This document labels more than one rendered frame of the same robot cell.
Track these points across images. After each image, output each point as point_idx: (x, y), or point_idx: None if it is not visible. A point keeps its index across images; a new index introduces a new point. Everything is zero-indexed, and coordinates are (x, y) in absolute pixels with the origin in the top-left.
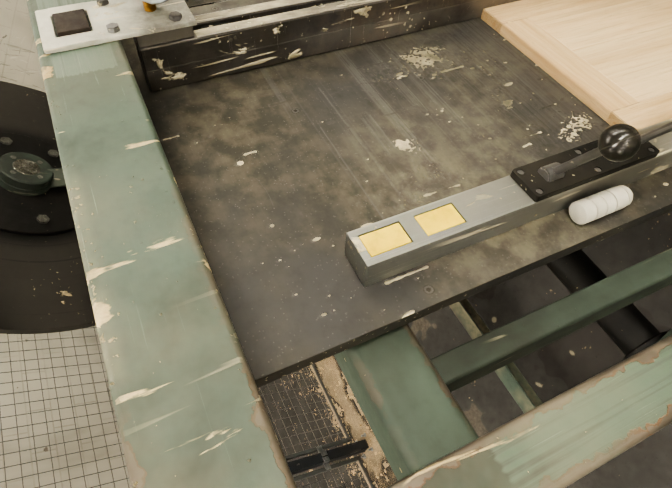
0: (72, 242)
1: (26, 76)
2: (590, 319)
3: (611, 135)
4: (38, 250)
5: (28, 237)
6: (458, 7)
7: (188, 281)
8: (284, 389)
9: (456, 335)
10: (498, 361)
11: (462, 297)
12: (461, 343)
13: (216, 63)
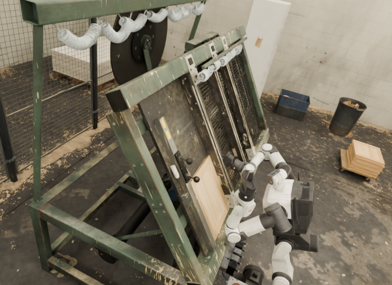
0: (129, 56)
1: None
2: None
3: (190, 158)
4: (128, 47)
5: (130, 45)
6: (208, 147)
7: (157, 86)
8: (30, 141)
9: (84, 207)
10: None
11: (154, 141)
12: (81, 209)
13: (186, 90)
